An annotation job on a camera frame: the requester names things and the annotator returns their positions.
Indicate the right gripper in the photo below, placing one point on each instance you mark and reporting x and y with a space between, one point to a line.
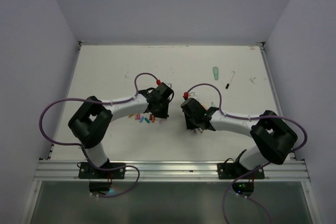
189 125

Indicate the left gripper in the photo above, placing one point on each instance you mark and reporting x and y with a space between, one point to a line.
164 114

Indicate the black cap marker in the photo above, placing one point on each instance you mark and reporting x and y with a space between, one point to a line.
230 80

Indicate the small green highlighter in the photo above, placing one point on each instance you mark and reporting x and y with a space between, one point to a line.
216 73

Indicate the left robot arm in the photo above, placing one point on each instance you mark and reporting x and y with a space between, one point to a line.
91 121

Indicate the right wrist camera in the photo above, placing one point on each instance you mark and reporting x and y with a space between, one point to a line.
187 95

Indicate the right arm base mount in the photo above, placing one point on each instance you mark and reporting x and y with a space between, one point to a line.
231 169

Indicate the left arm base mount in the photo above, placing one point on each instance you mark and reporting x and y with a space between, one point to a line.
101 178

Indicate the aluminium rail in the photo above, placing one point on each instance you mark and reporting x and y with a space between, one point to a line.
172 171

